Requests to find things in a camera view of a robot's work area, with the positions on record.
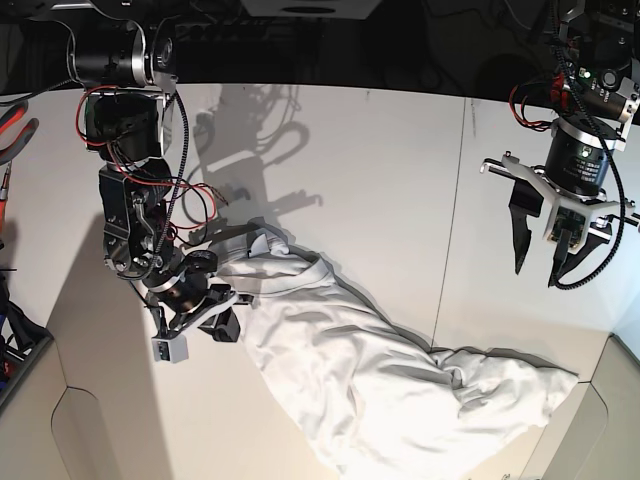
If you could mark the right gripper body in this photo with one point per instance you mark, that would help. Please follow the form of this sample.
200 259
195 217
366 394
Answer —
181 295

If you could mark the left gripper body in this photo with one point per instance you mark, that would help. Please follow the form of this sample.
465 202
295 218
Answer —
574 171

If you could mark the white t-shirt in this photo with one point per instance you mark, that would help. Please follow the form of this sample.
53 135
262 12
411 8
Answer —
371 403

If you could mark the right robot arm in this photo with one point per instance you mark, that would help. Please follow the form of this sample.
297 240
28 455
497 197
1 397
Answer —
123 55

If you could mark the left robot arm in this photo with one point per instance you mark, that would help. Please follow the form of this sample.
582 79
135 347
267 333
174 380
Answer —
587 104

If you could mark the black bin with tools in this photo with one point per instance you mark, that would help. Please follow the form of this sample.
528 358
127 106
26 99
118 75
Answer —
23 342

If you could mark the white box device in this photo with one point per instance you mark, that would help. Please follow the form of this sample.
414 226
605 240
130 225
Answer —
340 9

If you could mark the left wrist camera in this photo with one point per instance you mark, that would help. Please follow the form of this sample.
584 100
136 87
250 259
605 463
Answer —
566 220

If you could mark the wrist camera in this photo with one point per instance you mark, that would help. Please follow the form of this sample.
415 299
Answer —
566 220
172 350

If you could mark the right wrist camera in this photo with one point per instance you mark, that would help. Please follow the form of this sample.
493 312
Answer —
172 350

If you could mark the orange handled screwdriver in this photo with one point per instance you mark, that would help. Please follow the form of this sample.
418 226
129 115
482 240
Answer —
4 193

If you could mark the orange handled pliers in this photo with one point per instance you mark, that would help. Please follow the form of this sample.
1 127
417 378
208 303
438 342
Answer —
9 121

